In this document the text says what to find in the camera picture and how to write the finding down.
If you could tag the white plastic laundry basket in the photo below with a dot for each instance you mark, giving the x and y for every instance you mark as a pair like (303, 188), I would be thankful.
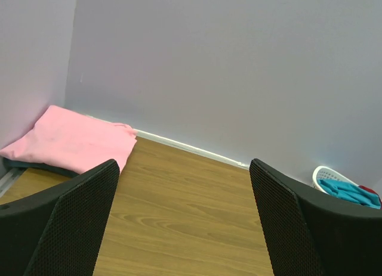
(324, 172)

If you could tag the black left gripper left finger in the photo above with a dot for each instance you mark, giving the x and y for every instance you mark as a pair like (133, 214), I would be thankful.
(58, 231)

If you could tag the dark folded t-shirt underneath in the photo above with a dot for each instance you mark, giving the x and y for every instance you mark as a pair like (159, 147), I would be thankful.
(25, 165)

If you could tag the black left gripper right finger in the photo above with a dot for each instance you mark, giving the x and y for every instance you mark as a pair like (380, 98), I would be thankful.
(308, 232)

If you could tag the folded pink t-shirt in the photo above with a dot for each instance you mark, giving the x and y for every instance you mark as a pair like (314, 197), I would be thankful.
(65, 139)

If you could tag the dark red t-shirt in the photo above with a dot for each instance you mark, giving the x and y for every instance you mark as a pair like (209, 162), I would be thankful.
(372, 195)

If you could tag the teal t-shirt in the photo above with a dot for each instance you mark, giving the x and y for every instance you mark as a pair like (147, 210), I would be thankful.
(347, 192)

